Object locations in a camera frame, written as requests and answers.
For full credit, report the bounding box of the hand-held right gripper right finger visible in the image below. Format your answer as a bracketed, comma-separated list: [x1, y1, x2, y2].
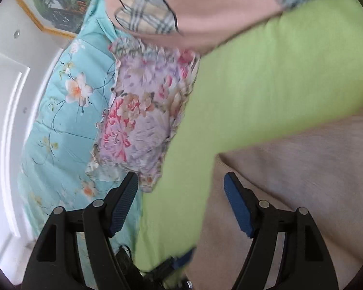
[223, 172, 339, 290]

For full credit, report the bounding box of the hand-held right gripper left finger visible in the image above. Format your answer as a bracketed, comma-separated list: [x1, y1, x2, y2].
[21, 172, 139, 290]

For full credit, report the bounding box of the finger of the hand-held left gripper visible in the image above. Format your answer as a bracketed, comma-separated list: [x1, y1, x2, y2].
[148, 247, 197, 280]

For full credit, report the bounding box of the taupe knit sweater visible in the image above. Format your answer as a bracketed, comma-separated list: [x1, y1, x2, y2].
[181, 103, 363, 290]

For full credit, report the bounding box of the floral ruffled pillow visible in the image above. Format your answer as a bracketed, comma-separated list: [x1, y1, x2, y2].
[86, 36, 200, 194]

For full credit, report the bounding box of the teal floral quilt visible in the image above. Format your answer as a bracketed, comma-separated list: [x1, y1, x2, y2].
[20, 0, 146, 278]

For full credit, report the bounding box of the green bed sheet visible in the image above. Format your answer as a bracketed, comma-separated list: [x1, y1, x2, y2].
[133, 0, 363, 281]

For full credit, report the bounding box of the pink quilt with plaid hearts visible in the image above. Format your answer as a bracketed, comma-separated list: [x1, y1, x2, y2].
[98, 0, 348, 49]

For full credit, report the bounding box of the gold framed wall painting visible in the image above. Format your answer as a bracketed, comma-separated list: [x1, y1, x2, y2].
[10, 0, 102, 40]

